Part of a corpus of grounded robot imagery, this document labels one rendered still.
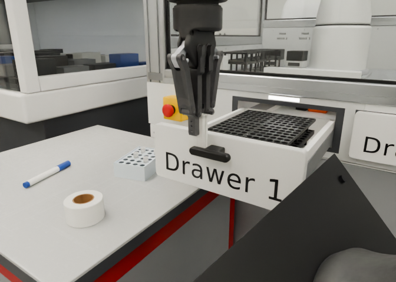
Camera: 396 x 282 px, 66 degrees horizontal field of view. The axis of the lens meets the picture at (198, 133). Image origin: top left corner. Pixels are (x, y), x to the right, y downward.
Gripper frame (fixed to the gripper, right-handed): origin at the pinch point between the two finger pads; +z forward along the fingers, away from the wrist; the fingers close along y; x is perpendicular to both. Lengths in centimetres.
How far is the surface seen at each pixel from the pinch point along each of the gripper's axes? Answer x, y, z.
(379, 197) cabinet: 27.7, -35.4, 20.5
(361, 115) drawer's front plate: 21.4, -33.7, 1.0
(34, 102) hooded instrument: -77, -15, 6
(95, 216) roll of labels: -15.1, 11.1, 15.4
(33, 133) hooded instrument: -87, -17, 20
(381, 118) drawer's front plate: 25.3, -33.7, 1.3
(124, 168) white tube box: -24.5, -5.3, 14.5
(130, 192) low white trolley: -18.4, -0.9, 17.1
